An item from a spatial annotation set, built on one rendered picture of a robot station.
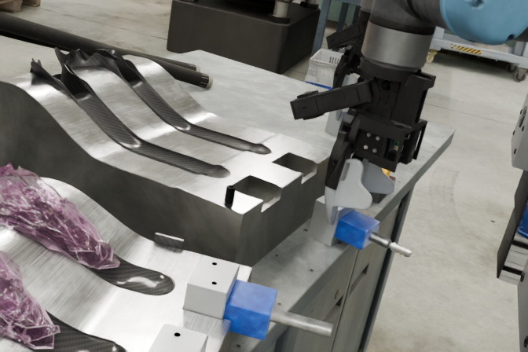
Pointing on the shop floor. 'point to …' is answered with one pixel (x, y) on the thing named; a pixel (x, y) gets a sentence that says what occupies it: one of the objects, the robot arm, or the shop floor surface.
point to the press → (247, 11)
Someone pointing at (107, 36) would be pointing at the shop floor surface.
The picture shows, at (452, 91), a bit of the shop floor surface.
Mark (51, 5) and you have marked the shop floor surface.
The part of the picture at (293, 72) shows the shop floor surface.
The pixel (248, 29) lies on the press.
